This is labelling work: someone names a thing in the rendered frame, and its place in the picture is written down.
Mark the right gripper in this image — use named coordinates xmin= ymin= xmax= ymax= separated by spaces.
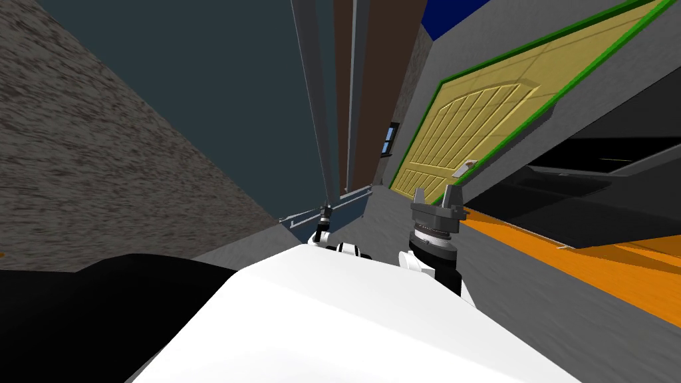
xmin=408 ymin=184 xmax=470 ymax=235

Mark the small blue window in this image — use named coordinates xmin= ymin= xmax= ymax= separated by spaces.
xmin=380 ymin=122 xmax=401 ymax=158

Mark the yellow panelled door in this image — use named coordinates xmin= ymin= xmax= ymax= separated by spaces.
xmin=390 ymin=0 xmax=667 ymax=206

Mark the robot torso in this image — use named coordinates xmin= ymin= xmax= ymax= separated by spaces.
xmin=130 ymin=241 xmax=582 ymax=383

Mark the grey door handle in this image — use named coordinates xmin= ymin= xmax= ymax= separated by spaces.
xmin=451 ymin=159 xmax=479 ymax=180

